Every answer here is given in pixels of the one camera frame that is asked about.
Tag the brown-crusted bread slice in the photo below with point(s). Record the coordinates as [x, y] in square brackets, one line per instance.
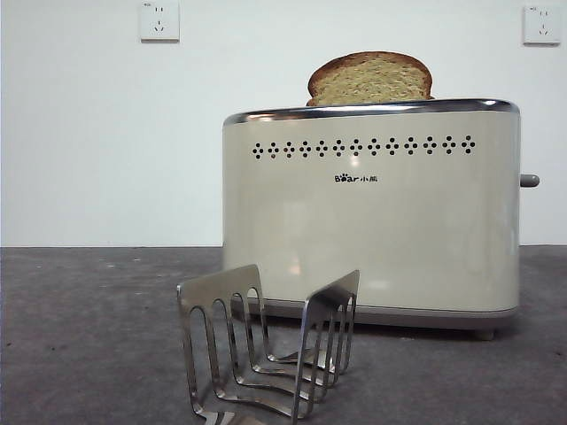
[370, 82]

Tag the grey toaster lever knob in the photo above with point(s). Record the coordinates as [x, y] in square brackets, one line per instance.
[530, 180]

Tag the stainless steel toast rack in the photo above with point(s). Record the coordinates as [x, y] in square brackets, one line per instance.
[221, 290]

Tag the cream two-slot toaster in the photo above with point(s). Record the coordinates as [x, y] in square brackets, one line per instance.
[407, 230]

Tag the white wall socket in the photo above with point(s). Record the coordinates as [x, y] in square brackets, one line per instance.
[160, 22]
[542, 25]

